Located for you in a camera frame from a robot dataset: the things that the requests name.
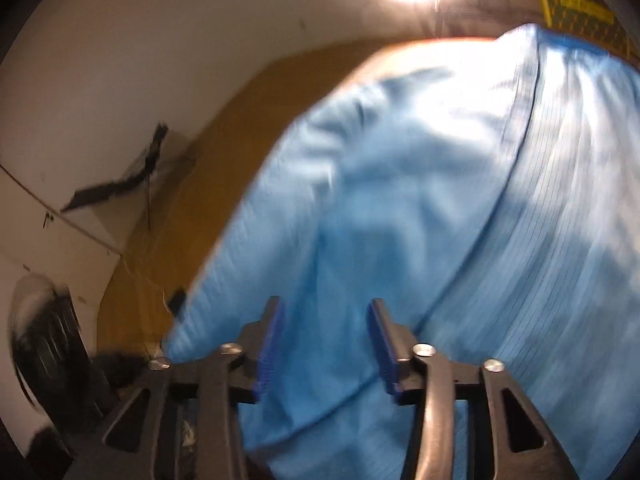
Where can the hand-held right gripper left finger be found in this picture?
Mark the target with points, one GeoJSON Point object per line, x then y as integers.
{"type": "Point", "coordinates": [267, 350]}

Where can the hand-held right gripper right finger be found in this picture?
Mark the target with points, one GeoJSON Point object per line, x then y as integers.
{"type": "Point", "coordinates": [382, 355]}

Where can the light blue striped coat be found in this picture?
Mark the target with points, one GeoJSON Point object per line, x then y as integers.
{"type": "Point", "coordinates": [400, 185]}

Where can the brown bed base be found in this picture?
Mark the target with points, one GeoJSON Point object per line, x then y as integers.
{"type": "Point", "coordinates": [225, 150]}

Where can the yellow green patterned board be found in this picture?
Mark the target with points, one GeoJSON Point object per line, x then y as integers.
{"type": "Point", "coordinates": [575, 5]}

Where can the black wall fixture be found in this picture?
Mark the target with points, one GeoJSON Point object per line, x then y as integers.
{"type": "Point", "coordinates": [102, 192]}

